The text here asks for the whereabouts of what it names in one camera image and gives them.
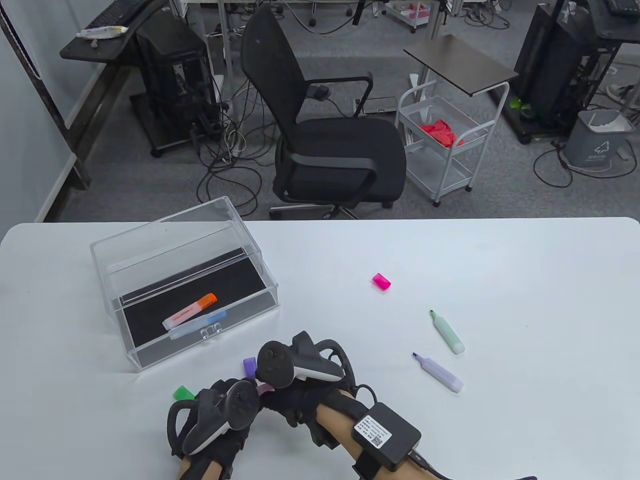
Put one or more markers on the black power adapter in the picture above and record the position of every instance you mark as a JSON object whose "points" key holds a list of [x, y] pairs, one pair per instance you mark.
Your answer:
{"points": [[320, 92]]}

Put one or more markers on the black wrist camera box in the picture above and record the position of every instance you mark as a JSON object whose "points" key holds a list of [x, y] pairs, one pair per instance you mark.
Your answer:
{"points": [[387, 435]]}

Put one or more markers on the green highlighter cap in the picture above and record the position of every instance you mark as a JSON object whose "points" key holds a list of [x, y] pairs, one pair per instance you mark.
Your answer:
{"points": [[182, 392]]}

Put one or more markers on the clear acrylic drawer box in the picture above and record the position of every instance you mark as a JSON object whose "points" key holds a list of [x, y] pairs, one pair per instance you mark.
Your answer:
{"points": [[165, 240]]}

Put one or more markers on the dark brown side table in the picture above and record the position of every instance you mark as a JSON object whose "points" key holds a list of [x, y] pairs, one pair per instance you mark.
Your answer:
{"points": [[460, 65]]}

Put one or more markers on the blue highlighter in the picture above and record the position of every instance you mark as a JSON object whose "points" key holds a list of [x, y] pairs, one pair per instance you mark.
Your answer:
{"points": [[192, 331]]}

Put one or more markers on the black keyboard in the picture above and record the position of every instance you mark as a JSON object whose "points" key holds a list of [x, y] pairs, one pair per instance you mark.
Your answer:
{"points": [[115, 12], [622, 6]]}

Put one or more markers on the person's right forearm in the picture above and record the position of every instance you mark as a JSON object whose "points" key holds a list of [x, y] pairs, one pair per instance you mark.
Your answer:
{"points": [[335, 422]]}

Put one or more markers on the black and white controller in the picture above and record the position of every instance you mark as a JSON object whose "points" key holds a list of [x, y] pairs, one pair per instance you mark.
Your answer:
{"points": [[275, 365], [240, 405]]}

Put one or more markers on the purple highlighter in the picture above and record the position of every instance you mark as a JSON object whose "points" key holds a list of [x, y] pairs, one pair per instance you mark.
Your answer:
{"points": [[442, 375]]}

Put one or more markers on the person's left hand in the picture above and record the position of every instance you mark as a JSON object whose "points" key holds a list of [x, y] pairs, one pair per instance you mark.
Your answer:
{"points": [[227, 452]]}

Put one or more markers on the person's left forearm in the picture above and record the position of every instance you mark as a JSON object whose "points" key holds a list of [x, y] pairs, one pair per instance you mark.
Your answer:
{"points": [[200, 472]]}

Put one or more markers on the white rolling cart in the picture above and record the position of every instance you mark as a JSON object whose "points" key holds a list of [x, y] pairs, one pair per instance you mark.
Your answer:
{"points": [[440, 172]]}

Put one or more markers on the white tube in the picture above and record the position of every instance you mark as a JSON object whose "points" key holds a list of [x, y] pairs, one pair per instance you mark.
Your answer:
{"points": [[100, 32]]}

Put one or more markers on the person's right hand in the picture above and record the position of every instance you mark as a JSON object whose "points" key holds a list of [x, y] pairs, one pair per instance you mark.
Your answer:
{"points": [[300, 402]]}

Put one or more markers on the purple highlighter cap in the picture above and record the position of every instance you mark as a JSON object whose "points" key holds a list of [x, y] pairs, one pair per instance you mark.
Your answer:
{"points": [[249, 367]]}

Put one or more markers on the black metal frame post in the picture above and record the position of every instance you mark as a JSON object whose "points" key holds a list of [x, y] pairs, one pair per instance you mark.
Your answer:
{"points": [[54, 120]]}

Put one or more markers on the gray trash bin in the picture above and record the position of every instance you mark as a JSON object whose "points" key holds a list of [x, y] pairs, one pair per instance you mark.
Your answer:
{"points": [[587, 147]]}

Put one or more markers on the pink highlighter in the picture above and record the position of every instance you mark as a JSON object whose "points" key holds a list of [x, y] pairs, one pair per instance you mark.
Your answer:
{"points": [[263, 386]]}

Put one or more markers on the pink highlighter cap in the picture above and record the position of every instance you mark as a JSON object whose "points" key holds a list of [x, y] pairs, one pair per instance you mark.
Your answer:
{"points": [[381, 281]]}

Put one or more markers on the green highlighter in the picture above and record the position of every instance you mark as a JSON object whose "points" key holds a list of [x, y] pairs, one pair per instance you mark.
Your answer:
{"points": [[448, 334]]}

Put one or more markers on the orange highlighter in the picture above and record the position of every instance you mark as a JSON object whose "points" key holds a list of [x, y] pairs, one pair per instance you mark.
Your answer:
{"points": [[182, 315]]}

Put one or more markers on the black office chair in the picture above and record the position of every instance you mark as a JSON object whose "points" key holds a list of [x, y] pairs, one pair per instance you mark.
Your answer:
{"points": [[340, 150]]}

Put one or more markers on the black computer tower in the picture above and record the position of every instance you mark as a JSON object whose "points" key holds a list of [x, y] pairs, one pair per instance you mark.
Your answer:
{"points": [[167, 75], [545, 60]]}

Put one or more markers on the red cloth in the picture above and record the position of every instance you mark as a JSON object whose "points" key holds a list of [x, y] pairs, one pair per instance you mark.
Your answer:
{"points": [[440, 132]]}

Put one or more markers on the small green plant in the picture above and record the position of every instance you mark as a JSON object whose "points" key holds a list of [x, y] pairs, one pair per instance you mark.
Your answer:
{"points": [[515, 104]]}

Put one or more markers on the small white cart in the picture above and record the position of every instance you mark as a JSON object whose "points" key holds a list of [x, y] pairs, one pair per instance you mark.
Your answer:
{"points": [[410, 15]]}

